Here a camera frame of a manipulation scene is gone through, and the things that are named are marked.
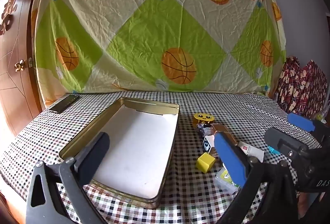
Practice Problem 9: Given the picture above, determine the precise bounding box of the checkered tablecloth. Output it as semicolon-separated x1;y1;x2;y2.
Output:
0;92;325;224

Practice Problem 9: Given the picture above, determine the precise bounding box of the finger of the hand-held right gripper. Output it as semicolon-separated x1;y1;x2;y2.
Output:
263;127;309;161
287;112;330;141

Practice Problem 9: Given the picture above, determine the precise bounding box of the wooden door ornament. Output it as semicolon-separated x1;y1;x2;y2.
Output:
0;0;19;36

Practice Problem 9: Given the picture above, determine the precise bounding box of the yellow smiling face block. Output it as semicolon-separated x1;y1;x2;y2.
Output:
192;112;215;127

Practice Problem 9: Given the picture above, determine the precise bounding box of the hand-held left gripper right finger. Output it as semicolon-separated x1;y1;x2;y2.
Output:
213;131;299;224

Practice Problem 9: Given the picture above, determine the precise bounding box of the green basketball print sheet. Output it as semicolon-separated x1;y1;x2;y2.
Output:
31;0;288;108

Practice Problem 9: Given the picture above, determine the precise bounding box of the brown toy block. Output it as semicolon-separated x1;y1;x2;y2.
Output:
211;123;238;147

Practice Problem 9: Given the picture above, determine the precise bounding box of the red patterned cloth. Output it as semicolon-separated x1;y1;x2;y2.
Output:
273;56;329;117

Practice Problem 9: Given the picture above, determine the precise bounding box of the white box with red label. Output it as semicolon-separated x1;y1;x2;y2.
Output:
236;141;265;163

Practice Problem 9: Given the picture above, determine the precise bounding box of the white toy block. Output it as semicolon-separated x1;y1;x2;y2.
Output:
202;135;219;155

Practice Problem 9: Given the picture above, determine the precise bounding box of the green and white packet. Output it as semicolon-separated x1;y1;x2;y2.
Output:
215;169;241;193

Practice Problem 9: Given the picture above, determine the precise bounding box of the shiny dark item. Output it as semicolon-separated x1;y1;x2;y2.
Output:
197;123;213;137

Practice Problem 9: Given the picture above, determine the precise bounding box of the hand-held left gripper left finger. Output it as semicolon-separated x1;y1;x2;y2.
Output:
25;132;111;224

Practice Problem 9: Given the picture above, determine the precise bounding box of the gold metal tin box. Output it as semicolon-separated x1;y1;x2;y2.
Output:
59;97;180;210

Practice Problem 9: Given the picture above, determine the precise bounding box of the yellow cube block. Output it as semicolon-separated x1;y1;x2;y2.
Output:
196;152;216;173

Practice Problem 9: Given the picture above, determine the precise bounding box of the clear plastic bag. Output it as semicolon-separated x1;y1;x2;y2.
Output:
311;111;326;124

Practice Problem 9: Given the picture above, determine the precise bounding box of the black smartphone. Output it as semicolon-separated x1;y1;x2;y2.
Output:
48;94;80;114

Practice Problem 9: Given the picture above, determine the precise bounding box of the brown wooden door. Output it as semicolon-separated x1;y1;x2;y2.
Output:
0;0;61;138

